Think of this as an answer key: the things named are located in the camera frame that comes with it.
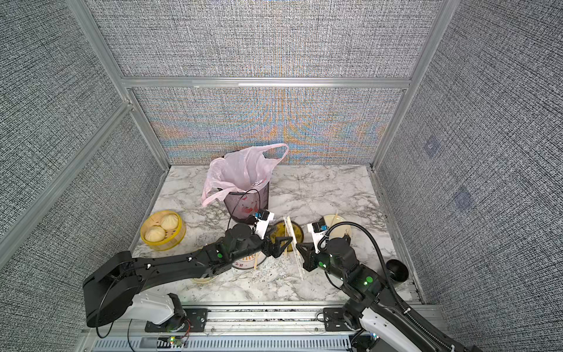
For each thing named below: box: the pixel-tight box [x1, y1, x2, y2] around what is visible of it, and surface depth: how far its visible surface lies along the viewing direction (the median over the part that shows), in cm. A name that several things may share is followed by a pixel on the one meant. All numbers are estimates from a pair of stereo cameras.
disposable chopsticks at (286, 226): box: [282, 217, 289, 259], surface depth 76 cm
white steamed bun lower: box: [144, 225, 166, 242], surface depth 90 cm
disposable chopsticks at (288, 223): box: [282, 215, 305, 281], surface depth 75 cm
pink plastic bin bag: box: [201, 143, 289, 208], surface depth 88 cm
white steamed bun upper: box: [161, 213, 179, 231], surface depth 92 cm
